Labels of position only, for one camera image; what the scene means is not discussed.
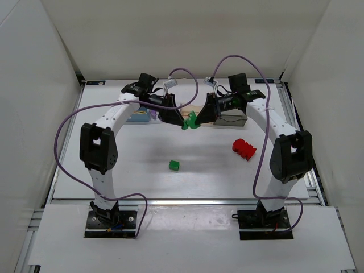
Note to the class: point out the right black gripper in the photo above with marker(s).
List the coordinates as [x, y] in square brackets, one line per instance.
[213, 105]

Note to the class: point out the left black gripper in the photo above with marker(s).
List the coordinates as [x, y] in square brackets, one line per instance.
[169, 105]

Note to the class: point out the green square lego block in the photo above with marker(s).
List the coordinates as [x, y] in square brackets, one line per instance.
[185, 126]

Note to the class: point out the small green lego block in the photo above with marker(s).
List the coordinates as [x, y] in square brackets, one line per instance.
[174, 165]

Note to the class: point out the red lego block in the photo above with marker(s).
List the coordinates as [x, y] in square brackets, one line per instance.
[244, 149]

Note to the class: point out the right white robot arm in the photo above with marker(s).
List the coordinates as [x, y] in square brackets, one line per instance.
[291, 156]

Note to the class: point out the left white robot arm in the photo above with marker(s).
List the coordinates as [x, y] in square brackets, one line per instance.
[98, 148]

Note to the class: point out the orange container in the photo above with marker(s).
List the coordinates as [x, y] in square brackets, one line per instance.
[185, 110]

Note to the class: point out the clear container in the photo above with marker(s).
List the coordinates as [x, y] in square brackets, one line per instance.
[154, 121]

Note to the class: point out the grey container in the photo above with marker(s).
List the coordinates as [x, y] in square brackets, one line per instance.
[231, 120]

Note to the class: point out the blue container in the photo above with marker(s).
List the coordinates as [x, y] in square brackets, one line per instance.
[141, 115]

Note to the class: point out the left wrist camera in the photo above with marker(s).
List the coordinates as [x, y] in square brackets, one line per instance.
[170, 83]

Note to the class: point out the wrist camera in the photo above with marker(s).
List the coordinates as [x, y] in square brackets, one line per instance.
[170, 83]
[210, 81]

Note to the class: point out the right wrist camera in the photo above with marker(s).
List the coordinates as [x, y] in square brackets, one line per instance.
[210, 81]

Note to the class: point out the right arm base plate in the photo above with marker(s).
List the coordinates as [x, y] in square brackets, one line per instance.
[254, 225]

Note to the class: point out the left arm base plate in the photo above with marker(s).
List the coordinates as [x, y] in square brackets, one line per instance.
[124, 226]

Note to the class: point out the aluminium table rail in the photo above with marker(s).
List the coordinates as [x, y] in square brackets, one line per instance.
[171, 202]

